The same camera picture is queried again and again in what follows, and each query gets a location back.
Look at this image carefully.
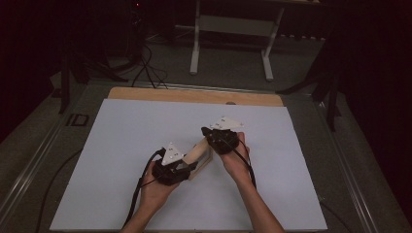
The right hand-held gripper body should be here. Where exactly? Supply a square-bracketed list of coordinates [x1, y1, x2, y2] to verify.
[207, 116, 245, 155]

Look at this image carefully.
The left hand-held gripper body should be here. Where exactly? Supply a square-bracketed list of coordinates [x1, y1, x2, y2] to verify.
[151, 141, 192, 186]

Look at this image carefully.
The small wooden board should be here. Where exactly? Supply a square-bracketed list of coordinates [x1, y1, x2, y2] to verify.
[183, 137, 215, 182]

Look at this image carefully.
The person's left hand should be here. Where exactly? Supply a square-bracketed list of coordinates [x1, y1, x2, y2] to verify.
[139, 161, 183, 212]

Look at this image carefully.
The person's right hand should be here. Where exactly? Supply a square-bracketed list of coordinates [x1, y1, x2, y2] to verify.
[220, 130, 253, 185]

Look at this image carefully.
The black metal stand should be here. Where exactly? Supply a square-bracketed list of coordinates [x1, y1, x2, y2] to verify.
[276, 48, 343, 132]
[57, 32, 130, 115]

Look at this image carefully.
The black equipment rack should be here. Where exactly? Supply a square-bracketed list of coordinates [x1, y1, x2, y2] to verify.
[124, 0, 147, 66]

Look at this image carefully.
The left hand-held gripper black cable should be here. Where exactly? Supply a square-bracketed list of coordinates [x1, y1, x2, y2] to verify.
[122, 148, 166, 227]

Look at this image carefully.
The metal floor rail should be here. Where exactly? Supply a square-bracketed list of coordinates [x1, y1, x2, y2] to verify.
[139, 81, 280, 95]
[0, 106, 71, 224]
[315, 100, 380, 233]

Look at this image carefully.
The white metal desk frame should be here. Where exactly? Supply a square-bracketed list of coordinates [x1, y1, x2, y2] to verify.
[189, 0, 325, 82]

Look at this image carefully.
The black floor cable bundle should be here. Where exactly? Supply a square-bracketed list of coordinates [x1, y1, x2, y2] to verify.
[130, 45, 169, 90]

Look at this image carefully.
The thin black floor cable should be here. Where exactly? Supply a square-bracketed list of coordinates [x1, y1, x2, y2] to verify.
[34, 148, 85, 233]
[319, 200, 354, 233]

